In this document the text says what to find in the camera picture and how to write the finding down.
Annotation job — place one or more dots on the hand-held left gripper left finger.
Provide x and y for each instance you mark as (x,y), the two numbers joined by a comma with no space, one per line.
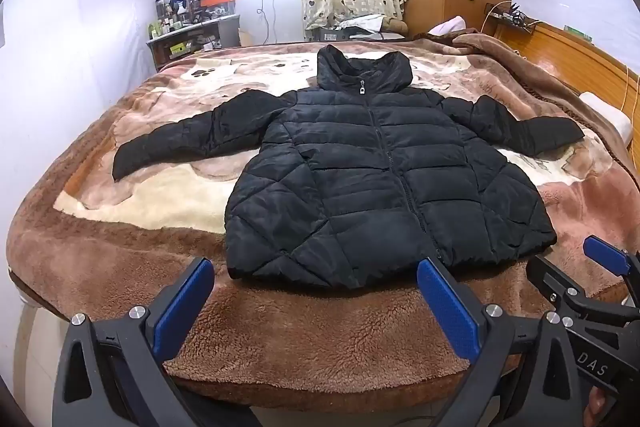
(182,307)

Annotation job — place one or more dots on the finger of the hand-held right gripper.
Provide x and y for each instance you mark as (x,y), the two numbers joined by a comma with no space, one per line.
(605,254)
(600,359)

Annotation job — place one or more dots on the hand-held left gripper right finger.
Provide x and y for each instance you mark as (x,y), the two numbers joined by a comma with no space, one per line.
(447,307)

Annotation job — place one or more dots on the black puffer jacket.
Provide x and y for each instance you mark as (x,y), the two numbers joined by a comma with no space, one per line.
(375,182)

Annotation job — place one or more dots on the person's right hand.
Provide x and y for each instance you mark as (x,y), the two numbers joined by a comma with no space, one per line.
(597,402)

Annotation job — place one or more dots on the brown printed fleece blanket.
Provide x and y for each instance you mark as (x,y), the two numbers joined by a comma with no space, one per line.
(150,207)

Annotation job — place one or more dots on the white pillow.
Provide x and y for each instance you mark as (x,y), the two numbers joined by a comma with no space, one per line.
(607,112)

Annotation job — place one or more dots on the wooden bed headboard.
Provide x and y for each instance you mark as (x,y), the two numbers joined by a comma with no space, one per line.
(565,52)

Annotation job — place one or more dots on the power strip with plugs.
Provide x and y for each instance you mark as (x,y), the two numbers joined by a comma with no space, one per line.
(515,16)

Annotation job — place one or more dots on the cluttered grey desk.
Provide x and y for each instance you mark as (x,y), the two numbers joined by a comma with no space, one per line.
(200,42)

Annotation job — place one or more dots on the pink pillow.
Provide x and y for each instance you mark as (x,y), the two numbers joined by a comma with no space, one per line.
(450,26)

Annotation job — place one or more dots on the pile of bedding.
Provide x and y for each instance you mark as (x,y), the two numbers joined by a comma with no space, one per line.
(355,29)

